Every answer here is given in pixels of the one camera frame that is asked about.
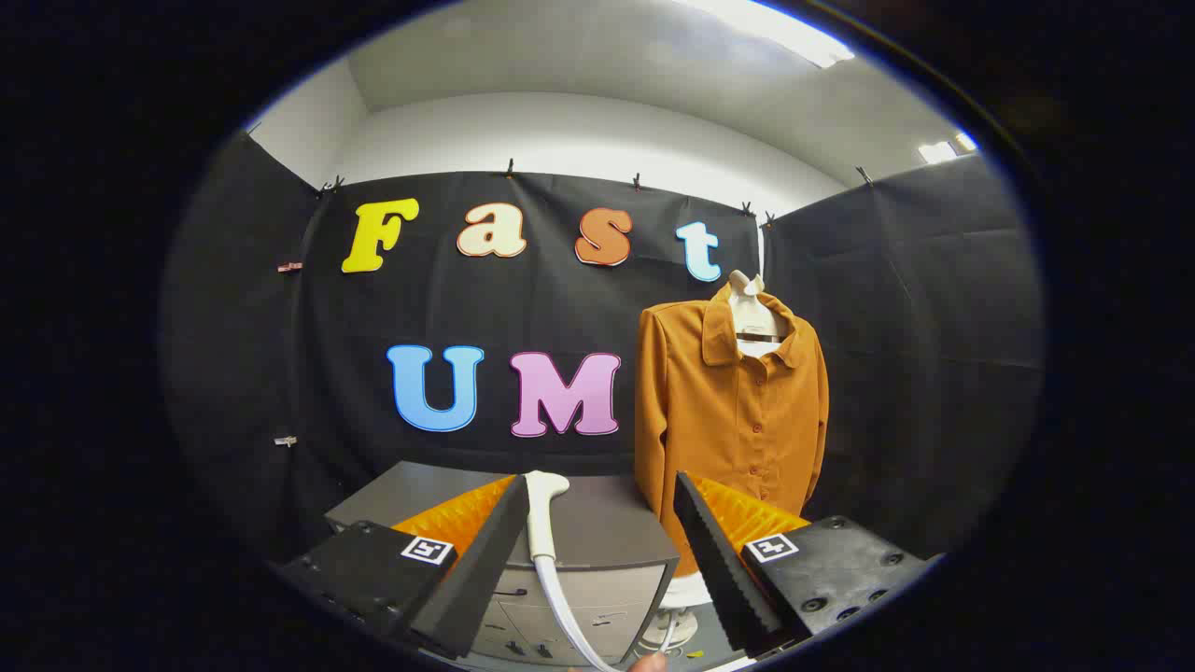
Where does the row of black clips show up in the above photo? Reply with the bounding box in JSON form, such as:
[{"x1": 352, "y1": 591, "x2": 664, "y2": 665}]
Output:
[{"x1": 317, "y1": 159, "x2": 875, "y2": 228}]

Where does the small ceiling light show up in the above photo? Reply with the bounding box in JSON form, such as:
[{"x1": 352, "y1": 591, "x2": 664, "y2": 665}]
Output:
[{"x1": 918, "y1": 131, "x2": 978, "y2": 165}]

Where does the white clothes hanger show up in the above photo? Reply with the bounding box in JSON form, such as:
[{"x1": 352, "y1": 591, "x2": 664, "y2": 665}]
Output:
[{"x1": 726, "y1": 270, "x2": 791, "y2": 360}]

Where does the long ceiling light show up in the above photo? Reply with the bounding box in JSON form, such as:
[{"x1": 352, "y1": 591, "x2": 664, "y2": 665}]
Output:
[{"x1": 682, "y1": 0, "x2": 855, "y2": 69}]

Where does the grey cabinet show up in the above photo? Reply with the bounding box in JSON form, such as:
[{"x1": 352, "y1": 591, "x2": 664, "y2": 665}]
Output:
[{"x1": 324, "y1": 460, "x2": 681, "y2": 665}]

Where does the orange button shirt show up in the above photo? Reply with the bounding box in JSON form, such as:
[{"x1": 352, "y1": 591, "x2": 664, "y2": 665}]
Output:
[{"x1": 635, "y1": 283, "x2": 830, "y2": 576}]

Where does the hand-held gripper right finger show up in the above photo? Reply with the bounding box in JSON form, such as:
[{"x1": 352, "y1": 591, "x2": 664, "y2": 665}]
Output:
[{"x1": 673, "y1": 470, "x2": 935, "y2": 657}]

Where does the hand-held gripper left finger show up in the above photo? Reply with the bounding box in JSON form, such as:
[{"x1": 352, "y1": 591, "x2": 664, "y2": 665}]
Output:
[{"x1": 280, "y1": 474, "x2": 531, "y2": 660}]

